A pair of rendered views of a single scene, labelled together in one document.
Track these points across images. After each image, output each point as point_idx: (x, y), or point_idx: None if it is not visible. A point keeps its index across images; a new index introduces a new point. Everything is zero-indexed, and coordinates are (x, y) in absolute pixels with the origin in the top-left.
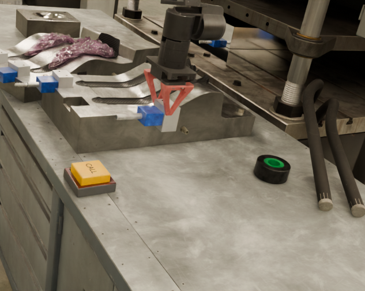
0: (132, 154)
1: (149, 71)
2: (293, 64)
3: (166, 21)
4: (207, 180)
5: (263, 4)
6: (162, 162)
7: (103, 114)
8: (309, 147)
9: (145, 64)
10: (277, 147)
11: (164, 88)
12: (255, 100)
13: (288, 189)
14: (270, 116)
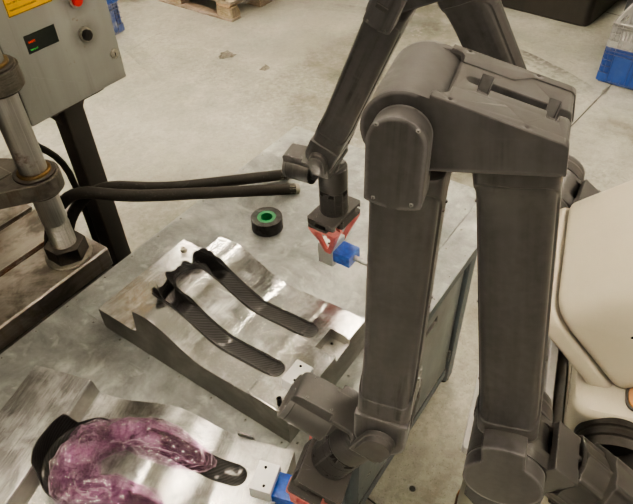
0: None
1: (337, 232)
2: (55, 206)
3: (345, 178)
4: (317, 256)
5: None
6: (316, 290)
7: (340, 309)
8: (228, 195)
9: (172, 330)
10: (199, 235)
11: (359, 215)
12: (42, 289)
13: (282, 213)
14: (84, 267)
